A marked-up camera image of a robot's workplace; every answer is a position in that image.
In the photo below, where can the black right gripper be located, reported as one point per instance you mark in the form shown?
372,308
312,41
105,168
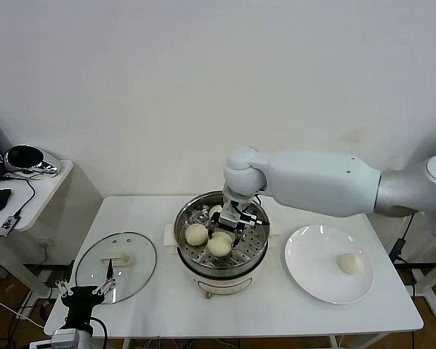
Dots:
215,221

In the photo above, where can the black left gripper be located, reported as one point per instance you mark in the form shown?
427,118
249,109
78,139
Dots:
81,301

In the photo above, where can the white steamed baozi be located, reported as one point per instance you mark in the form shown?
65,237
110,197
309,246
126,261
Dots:
215,211
196,234
350,263
218,245

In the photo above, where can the round glass pot lid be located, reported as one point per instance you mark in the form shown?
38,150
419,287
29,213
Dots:
134,276

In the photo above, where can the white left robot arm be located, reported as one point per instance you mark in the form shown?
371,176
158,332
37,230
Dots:
84,336

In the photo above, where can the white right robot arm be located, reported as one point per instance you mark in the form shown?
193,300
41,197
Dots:
312,181

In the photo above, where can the stainless steel steamer pot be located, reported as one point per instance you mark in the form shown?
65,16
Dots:
256,243

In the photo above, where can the white electric cooker base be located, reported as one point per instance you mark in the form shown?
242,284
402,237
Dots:
221,287

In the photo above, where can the white round plate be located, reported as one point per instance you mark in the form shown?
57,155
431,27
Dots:
312,261

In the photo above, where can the white side desk with mouse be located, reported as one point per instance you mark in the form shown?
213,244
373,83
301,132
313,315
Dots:
47,196

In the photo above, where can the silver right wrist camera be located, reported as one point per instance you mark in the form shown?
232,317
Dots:
229,217

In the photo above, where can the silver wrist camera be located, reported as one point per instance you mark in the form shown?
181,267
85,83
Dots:
229,217
64,337

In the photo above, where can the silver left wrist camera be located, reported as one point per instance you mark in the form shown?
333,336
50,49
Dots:
64,337

